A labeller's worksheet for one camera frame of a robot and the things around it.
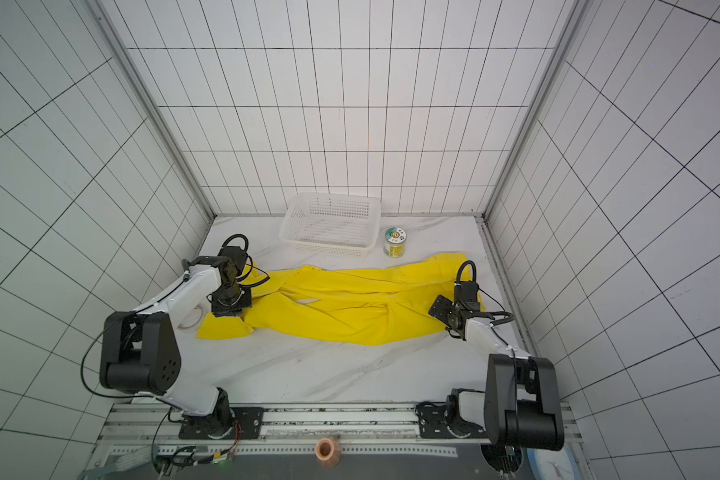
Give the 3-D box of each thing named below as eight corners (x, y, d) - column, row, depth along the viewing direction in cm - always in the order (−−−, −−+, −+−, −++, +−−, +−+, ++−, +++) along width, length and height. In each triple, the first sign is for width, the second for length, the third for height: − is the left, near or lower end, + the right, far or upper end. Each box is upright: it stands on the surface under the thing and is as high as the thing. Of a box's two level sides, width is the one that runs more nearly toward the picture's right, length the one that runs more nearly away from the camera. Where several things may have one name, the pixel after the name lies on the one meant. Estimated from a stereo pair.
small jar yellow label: (383, 258, 109) (385, 243, 102) (383, 242, 114) (384, 226, 107) (404, 258, 109) (407, 243, 102) (402, 242, 114) (405, 226, 107)
